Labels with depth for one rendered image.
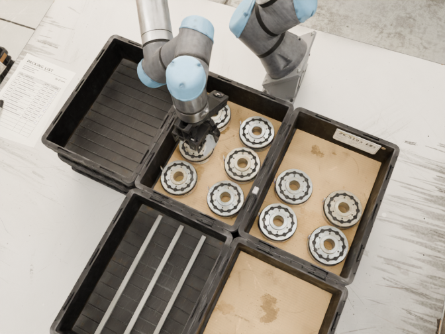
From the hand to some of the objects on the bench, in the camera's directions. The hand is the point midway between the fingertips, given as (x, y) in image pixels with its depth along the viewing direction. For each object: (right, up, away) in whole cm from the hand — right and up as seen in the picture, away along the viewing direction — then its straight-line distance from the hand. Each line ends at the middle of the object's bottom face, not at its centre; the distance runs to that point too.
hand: (204, 138), depth 112 cm
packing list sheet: (-64, +16, +33) cm, 74 cm away
